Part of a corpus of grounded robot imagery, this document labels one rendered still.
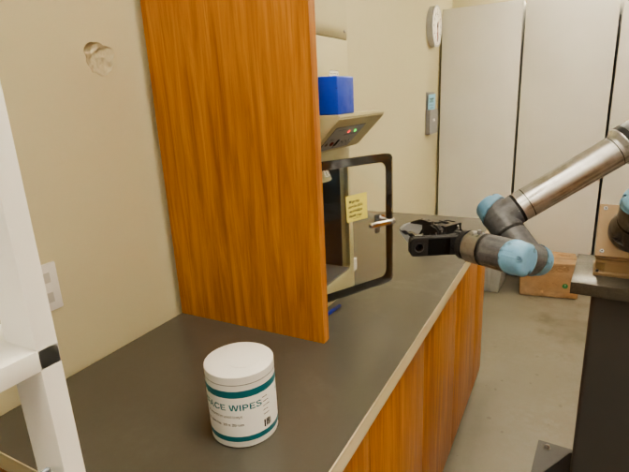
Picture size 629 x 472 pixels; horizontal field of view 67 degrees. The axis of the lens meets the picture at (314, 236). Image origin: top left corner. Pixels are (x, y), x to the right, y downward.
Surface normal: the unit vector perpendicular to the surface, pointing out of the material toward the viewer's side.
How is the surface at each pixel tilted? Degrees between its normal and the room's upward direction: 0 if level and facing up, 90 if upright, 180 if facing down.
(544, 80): 90
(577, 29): 90
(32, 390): 90
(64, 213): 90
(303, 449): 0
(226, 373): 0
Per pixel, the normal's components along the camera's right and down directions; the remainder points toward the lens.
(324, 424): -0.05, -0.96
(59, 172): 0.88, 0.09
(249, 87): -0.47, 0.26
